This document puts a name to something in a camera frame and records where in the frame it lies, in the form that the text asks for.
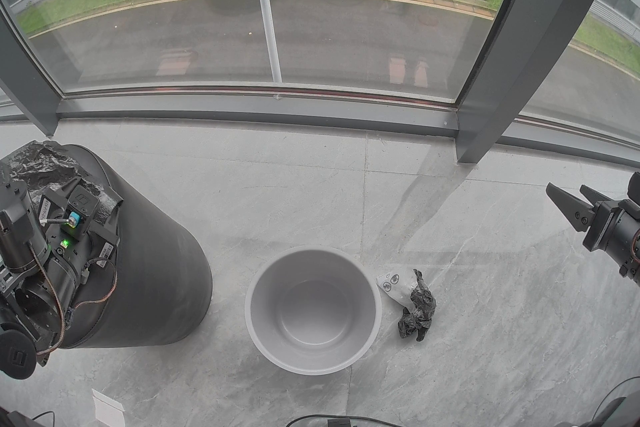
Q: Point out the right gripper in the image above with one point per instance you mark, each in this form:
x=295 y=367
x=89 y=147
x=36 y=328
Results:
x=612 y=227

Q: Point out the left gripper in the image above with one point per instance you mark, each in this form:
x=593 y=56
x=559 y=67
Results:
x=95 y=260

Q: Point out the black plastic bag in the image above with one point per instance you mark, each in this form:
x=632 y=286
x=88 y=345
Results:
x=42 y=162

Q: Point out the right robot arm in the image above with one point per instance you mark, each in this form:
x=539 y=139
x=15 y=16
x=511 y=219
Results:
x=632 y=272

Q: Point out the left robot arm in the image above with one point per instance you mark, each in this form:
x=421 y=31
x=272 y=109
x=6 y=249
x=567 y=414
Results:
x=22 y=235

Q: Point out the crumpled black plastic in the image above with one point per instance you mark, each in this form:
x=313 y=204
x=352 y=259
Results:
x=420 y=302

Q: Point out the white trash bin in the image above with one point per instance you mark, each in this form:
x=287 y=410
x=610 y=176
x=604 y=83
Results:
x=312 y=345

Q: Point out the clear printed wrapper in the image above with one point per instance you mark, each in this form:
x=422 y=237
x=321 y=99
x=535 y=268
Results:
x=395 y=287

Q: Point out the window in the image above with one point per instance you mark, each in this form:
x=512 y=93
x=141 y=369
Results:
x=350 y=39

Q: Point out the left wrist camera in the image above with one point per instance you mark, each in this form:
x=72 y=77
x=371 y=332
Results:
x=82 y=204

